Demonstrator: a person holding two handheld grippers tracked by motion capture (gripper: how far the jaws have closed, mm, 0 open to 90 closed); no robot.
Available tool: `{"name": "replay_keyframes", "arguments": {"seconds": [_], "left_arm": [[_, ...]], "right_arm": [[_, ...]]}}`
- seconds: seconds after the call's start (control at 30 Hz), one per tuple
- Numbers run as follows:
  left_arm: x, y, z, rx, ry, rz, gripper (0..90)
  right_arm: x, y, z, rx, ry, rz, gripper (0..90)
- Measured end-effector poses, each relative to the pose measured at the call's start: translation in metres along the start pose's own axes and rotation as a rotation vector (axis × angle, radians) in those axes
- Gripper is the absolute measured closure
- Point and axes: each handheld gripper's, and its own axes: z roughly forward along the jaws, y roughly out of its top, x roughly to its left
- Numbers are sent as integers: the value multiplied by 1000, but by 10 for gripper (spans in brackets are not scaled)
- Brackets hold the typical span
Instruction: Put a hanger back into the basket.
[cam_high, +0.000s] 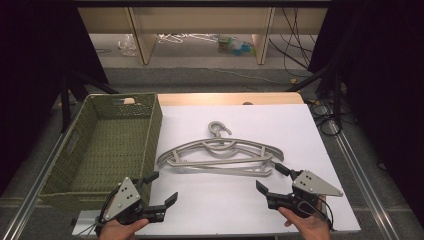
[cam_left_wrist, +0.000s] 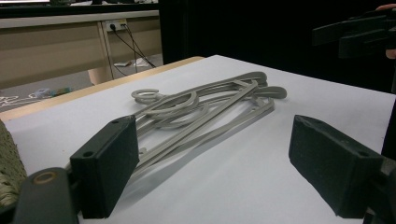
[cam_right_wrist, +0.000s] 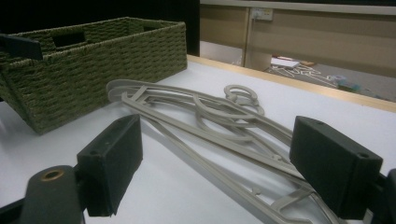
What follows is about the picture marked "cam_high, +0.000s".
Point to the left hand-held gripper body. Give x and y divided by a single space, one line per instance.
121 200

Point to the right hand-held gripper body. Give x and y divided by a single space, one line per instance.
311 186

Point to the green woven basket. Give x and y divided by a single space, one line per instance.
110 150

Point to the person's left hand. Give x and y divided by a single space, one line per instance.
116 231

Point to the person's right hand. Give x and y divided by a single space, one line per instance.
310 230

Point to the white board sheet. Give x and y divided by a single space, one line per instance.
216 206

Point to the wooden table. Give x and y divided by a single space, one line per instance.
226 99

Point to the black curtain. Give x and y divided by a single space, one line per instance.
383 83
33 66

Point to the colourful toys pile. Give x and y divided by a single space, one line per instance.
235 46

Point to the clear plastic bag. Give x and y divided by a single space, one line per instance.
127 45

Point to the aluminium rail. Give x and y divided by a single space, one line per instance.
363 180
26 203

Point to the beige wooden desk frame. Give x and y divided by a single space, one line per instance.
200 20

